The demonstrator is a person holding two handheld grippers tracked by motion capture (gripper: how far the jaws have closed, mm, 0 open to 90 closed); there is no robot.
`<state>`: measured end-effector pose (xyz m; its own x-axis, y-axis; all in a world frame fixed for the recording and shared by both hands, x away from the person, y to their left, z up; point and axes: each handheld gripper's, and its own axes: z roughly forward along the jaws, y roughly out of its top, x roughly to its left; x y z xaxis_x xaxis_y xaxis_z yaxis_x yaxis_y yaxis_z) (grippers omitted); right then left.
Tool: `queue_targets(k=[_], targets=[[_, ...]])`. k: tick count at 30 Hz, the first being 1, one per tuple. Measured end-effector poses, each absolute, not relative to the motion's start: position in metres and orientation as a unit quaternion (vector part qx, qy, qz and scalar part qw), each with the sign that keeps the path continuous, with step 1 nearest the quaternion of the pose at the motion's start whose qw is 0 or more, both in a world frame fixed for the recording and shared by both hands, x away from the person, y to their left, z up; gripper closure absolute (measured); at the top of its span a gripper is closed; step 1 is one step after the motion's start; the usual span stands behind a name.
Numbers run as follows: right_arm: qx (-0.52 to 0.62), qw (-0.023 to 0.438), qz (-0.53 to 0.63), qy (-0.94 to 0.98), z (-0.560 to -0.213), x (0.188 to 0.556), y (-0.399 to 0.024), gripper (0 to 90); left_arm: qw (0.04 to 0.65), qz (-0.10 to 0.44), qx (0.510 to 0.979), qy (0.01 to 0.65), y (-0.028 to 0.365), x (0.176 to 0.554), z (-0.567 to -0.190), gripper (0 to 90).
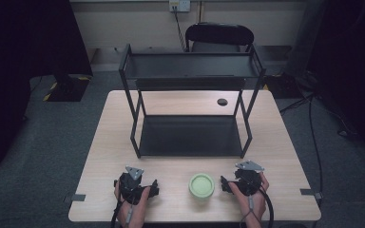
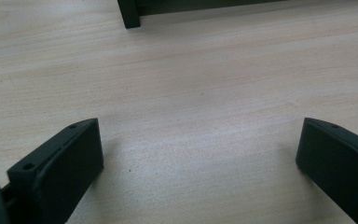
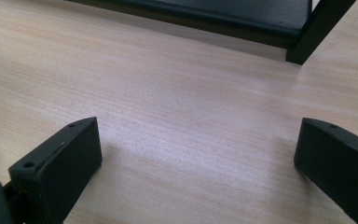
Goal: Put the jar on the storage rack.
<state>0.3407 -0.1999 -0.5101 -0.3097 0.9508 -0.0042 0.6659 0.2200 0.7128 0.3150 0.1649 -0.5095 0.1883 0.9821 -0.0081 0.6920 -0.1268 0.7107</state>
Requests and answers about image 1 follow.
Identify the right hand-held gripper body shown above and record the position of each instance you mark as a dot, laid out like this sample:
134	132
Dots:
248	182

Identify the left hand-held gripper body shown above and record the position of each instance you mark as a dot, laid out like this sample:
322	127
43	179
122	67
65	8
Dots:
130	186

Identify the light green round cup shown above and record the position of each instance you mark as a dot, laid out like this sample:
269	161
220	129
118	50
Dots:
201	186

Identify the black metal two-tier rack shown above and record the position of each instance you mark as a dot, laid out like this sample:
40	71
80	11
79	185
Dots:
190	136

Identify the person's left hand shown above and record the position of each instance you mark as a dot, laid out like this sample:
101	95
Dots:
136	212

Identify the person's right hand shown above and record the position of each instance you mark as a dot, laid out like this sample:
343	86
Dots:
256	209

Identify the grey right gripper plug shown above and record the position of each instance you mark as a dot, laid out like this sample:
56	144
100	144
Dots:
251	202

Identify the grey gripper plug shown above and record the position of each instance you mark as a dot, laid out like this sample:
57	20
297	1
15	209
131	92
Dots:
130	214
251	202

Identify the grey left gripper plug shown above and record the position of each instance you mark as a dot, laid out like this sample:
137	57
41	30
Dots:
130	214

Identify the grey tape strip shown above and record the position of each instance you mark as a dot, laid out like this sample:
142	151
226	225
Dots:
310	192
76	198

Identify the black round table grommet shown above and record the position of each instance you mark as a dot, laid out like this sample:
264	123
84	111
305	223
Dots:
222	102

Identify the black floor box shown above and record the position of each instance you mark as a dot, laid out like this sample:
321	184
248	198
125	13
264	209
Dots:
283	86

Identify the black stand base striped tape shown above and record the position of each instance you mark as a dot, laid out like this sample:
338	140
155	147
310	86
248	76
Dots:
68	88

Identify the black chair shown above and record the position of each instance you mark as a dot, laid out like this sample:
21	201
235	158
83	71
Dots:
219	34

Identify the dark curtain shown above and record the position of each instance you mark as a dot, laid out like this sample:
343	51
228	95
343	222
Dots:
19	63
355	63

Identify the white wall socket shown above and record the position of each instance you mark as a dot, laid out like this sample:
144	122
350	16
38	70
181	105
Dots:
179	5

